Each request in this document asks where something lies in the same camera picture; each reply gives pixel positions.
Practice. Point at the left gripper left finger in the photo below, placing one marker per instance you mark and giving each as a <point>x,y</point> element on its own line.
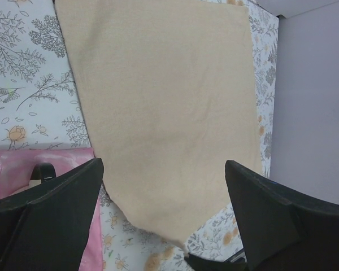
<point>47,227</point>

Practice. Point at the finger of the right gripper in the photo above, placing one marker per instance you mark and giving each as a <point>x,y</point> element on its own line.
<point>200,264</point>

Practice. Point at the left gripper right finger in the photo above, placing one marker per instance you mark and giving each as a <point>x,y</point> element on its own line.
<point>280,228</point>

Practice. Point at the beige cloth napkin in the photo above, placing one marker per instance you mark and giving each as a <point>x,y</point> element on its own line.
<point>167,90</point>

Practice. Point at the floral tablecloth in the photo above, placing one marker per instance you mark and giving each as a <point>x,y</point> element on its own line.
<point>40,110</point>

